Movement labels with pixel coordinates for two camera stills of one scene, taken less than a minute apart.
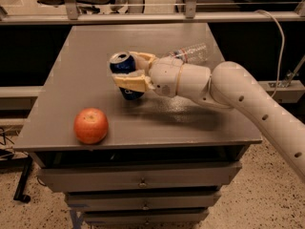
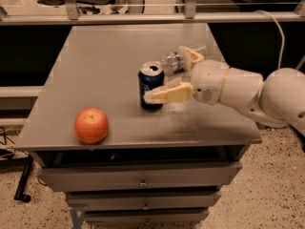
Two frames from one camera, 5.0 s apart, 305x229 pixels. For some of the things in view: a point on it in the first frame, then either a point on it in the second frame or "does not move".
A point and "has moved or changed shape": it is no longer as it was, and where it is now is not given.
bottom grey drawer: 145,218 does not move
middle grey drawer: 141,200 does not move
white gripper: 165,75 to 208,81
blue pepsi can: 124,62 has moved or changed shape
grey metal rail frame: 70,3 does not move
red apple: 91,125 does not move
